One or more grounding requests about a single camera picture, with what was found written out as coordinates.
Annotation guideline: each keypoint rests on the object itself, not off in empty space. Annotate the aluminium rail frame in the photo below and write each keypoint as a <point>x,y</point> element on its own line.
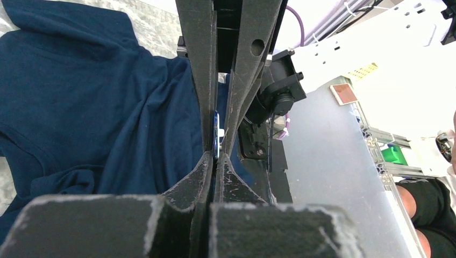
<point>389,172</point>

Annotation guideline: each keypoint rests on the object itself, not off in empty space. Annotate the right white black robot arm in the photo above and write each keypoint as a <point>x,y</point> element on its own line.
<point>330,151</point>

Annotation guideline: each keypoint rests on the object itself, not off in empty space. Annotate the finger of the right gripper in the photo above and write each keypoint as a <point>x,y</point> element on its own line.
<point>199,30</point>
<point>257,25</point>

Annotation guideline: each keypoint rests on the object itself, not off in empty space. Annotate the navy blue t-shirt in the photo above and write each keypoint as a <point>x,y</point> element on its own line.
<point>87,110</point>

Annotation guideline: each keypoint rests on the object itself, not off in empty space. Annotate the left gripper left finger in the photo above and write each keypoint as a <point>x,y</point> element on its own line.
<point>172,224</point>

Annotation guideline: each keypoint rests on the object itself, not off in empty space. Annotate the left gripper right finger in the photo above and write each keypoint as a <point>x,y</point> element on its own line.
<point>242,224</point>

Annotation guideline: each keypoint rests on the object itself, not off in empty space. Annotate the round blue brooch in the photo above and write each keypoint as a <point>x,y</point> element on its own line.
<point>218,135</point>

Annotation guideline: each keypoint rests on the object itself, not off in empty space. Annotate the seated person in background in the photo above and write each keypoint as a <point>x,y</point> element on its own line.
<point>430,204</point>

